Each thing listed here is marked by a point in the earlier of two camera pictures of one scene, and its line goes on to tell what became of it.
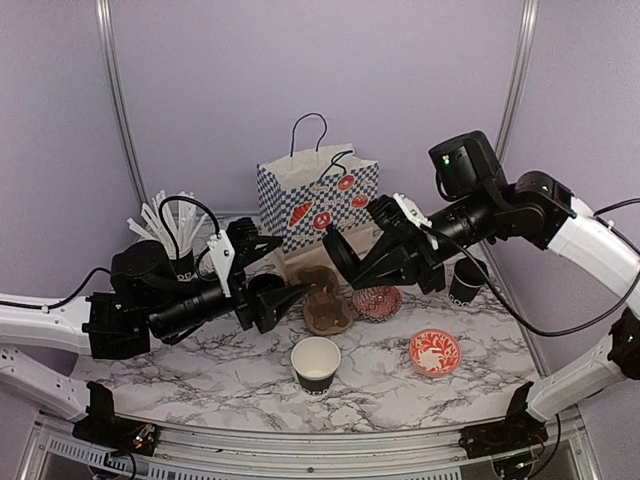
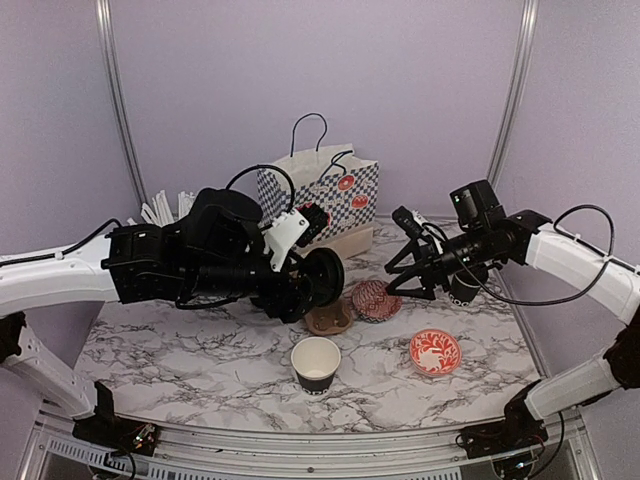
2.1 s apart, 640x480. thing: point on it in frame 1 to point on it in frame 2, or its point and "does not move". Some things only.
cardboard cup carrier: x=326 y=311 does not move
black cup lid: x=344 y=257 to x=327 y=275
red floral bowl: x=435 y=352 does not move
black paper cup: x=315 y=360 does not move
